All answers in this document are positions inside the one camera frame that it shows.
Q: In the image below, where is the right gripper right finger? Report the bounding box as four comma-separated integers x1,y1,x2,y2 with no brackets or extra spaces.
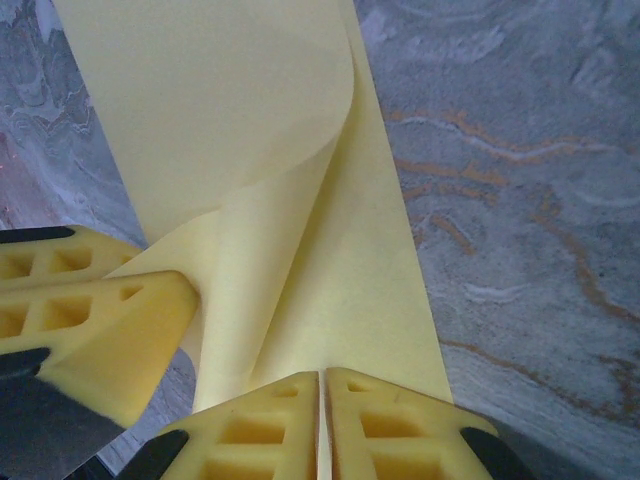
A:
324,367,551,480

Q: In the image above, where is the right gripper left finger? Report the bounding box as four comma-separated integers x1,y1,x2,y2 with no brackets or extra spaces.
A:
119,369,321,480

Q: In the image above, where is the yellow paper sheet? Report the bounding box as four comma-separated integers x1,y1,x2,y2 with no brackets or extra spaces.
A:
49,0,456,416

